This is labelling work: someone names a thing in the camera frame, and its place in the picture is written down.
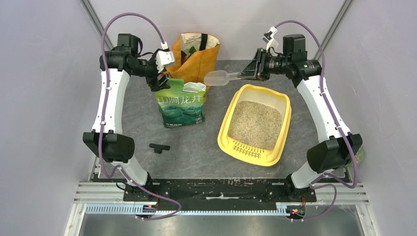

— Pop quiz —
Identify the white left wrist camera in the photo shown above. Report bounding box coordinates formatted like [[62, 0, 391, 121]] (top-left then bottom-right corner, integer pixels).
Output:
[[155, 41, 176, 73]]

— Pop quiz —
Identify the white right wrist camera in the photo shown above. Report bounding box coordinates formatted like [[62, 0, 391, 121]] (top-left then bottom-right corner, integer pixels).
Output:
[[262, 26, 279, 50]]

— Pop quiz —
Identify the black bag clip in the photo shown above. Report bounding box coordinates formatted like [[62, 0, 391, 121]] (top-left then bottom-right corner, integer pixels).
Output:
[[149, 143, 171, 154]]

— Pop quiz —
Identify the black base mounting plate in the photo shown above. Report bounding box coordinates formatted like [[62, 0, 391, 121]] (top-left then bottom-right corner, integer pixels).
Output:
[[123, 178, 317, 210]]

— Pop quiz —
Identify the green netted melon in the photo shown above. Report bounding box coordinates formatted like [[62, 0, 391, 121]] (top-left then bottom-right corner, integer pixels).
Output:
[[355, 147, 365, 165]]

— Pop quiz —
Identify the orange paper shopping bag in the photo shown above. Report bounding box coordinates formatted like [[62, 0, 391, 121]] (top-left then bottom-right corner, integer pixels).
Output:
[[167, 32, 221, 94]]

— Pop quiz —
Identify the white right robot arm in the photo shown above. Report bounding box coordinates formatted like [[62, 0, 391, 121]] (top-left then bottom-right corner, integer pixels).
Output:
[[238, 33, 363, 201]]

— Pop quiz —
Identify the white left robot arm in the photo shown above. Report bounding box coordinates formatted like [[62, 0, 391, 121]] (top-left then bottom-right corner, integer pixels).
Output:
[[83, 33, 175, 201]]

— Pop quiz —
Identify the clear plastic litter scoop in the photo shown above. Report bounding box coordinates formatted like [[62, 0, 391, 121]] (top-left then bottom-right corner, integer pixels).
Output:
[[204, 70, 241, 86]]

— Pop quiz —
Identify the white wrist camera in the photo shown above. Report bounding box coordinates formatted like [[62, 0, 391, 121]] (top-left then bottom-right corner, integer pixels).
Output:
[[262, 26, 279, 50], [155, 41, 176, 73]]

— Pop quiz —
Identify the green cat litter bag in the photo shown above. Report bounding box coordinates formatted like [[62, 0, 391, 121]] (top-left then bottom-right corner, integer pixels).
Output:
[[155, 79, 207, 128]]

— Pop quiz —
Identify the yellow litter box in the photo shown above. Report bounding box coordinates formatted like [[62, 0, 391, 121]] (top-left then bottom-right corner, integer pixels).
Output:
[[217, 84, 292, 167]]

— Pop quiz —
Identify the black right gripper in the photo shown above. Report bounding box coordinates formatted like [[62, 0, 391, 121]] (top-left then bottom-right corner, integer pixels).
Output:
[[238, 47, 291, 82]]

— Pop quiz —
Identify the aluminium slotted rail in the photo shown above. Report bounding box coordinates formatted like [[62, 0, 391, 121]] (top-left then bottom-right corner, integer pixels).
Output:
[[85, 203, 305, 216]]

